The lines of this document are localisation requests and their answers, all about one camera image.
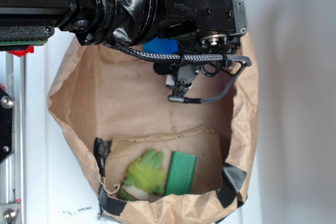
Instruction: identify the blue rectangular block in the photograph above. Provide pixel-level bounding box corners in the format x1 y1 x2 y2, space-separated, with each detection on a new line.
143 37 178 54

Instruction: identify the aluminium extrusion rail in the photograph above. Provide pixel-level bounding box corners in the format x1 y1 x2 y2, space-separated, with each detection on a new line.
1 52 25 223

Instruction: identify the green plush toy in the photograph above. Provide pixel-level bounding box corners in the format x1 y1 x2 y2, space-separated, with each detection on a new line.
118 149 166 201

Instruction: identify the green rectangular block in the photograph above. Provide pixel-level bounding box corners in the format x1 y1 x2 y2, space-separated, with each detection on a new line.
165 152 197 195

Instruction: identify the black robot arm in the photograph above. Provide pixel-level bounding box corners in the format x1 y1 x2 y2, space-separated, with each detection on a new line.
1 0 247 52

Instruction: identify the grey braided cable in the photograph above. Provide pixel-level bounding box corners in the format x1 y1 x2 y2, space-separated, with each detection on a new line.
115 46 253 103

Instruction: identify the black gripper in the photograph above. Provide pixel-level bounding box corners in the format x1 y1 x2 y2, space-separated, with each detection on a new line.
157 0 247 54

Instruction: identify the brown paper bag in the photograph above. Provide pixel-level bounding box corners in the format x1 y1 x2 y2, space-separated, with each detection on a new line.
48 35 259 223

